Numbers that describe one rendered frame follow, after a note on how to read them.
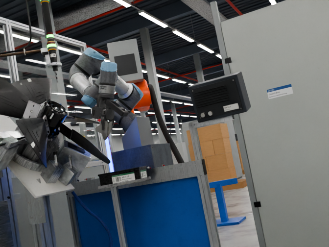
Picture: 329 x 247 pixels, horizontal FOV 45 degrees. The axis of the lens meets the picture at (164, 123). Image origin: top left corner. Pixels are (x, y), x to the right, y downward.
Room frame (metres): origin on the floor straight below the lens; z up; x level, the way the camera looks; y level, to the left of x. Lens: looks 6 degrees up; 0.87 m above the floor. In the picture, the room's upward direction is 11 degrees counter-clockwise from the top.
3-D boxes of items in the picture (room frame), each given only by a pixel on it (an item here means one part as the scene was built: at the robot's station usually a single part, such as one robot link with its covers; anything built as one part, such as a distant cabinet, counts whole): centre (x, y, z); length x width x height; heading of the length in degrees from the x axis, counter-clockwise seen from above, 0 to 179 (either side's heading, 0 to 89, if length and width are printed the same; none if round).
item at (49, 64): (1.97, 0.50, 1.50); 0.09 x 0.07 x 0.10; 99
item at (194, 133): (2.06, -0.14, 0.96); 0.03 x 0.03 x 0.20; 64
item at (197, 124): (2.02, -0.23, 1.04); 0.24 x 0.03 x 0.03; 64
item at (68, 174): (1.94, 0.51, 0.91); 0.12 x 0.08 x 0.12; 64
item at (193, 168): (2.25, 0.25, 0.82); 0.90 x 0.04 x 0.08; 64
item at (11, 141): (1.66, 0.65, 1.08); 0.07 x 0.04 x 0.06; 165
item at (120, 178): (2.07, 0.25, 0.84); 0.22 x 0.17 x 0.07; 80
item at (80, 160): (2.03, 0.50, 0.98); 0.20 x 0.16 x 0.20; 64
